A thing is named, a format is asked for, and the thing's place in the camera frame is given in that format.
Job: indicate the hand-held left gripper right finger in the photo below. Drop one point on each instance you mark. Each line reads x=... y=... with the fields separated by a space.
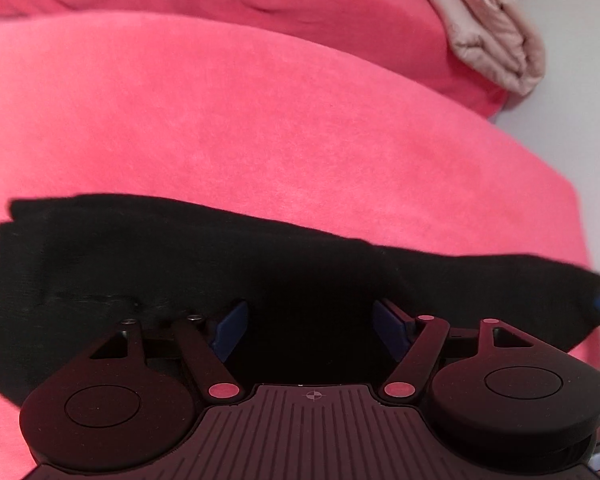
x=390 y=326

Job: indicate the black pants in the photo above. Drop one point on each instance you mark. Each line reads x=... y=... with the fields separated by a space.
x=180 y=270

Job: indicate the folded pale pink quilt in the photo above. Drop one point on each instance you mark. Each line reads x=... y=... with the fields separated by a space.
x=490 y=30

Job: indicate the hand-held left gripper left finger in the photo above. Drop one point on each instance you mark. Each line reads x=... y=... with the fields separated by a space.
x=230 y=331

